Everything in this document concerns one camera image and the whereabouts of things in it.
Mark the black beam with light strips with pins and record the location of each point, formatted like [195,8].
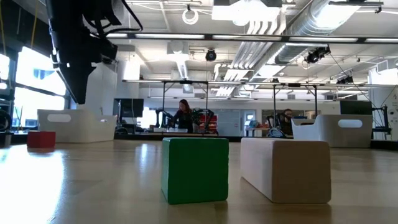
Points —
[285,38]

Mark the black ceiling camera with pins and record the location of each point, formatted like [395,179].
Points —
[317,54]
[211,55]

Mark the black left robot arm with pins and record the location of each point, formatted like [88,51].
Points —
[71,15]

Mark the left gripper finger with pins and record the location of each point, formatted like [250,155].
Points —
[77,84]

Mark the silver ventilation duct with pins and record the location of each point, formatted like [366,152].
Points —
[311,28]

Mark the green cube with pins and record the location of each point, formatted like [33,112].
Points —
[195,170]

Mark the black monitor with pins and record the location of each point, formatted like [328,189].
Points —
[355,107]
[130,108]

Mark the wooden rectangular block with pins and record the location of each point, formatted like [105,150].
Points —
[286,169]

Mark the black station frame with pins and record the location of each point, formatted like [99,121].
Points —
[293,85]
[186,82]

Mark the white plastic bin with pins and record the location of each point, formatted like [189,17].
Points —
[332,135]
[76,127]

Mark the black aluminium table frame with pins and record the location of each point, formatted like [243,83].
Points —
[149,136]

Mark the red toolbox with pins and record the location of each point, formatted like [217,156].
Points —
[212,123]

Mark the person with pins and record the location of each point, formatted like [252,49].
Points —
[286,121]
[185,116]

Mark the small red cube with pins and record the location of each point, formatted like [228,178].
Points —
[41,139]

